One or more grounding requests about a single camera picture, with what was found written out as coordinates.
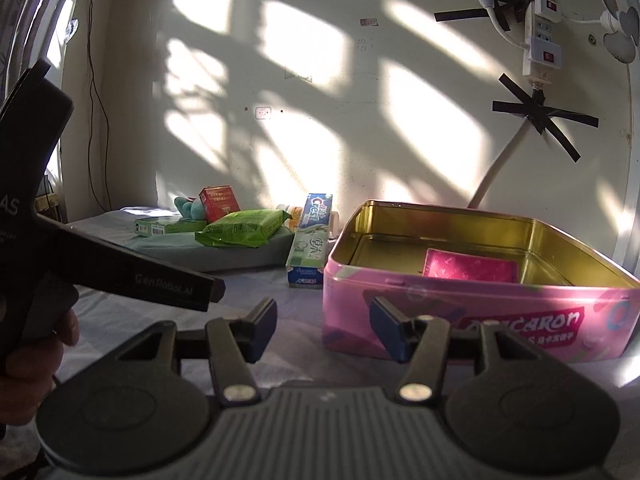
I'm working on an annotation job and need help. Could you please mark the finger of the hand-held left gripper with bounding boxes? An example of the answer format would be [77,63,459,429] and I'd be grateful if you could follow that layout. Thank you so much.
[204,275,227,312]

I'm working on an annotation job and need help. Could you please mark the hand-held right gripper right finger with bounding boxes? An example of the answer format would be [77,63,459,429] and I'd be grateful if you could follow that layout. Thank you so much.
[369,295,531,404]

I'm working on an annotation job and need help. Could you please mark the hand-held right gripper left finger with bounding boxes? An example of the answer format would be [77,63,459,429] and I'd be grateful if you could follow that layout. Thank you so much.
[116,297,279,406]

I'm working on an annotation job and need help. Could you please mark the pink tin box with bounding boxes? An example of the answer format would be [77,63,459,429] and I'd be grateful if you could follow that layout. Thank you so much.
[322,199,640,364]

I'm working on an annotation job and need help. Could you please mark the teal cloth pouch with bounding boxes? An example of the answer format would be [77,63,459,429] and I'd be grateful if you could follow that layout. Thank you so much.
[122,225,296,271]

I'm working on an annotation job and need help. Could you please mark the green wipes packet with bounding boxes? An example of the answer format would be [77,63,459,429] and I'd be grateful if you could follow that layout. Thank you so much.
[195,208,293,249]

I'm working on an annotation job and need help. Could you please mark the green medicine box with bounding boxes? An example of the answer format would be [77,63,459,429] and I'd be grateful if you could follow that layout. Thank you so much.
[134,217,206,238]

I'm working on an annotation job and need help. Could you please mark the green toothpaste box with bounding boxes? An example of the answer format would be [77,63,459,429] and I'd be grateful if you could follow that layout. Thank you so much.
[286,192,335,289]

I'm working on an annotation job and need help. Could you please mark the person's left hand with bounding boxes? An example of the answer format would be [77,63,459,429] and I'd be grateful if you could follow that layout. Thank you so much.
[0,308,81,427]

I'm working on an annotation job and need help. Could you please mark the teal plush toy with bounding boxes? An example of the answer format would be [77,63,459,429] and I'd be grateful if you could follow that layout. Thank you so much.
[173,196,208,221]

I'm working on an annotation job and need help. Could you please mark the red carton box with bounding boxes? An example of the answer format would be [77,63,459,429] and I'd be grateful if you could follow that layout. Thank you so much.
[198,186,241,224]

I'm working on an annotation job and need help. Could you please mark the dark red box in tin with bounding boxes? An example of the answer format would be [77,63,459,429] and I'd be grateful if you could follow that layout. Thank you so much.
[422,247,521,284]

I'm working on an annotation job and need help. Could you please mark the white bottle orange label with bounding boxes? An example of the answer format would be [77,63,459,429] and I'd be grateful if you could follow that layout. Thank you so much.
[276,203,341,235]

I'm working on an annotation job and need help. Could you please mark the white power strip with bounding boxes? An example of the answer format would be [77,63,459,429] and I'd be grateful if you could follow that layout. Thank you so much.
[522,0,564,84]

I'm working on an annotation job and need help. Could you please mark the small white fan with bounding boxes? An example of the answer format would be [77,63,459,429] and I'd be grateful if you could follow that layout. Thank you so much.
[597,0,640,66]

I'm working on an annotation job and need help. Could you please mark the thin black cable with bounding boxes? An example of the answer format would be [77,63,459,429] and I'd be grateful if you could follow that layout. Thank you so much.
[84,0,114,212]

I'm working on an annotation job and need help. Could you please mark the grey thick cable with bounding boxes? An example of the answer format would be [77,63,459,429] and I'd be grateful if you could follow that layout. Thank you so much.
[467,82,544,210]

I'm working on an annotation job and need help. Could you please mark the white door frame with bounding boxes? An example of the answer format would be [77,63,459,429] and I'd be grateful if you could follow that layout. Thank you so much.
[599,0,640,281]

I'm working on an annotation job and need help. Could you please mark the thin white fan cable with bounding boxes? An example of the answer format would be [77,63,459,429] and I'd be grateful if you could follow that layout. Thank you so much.
[560,12,609,26]

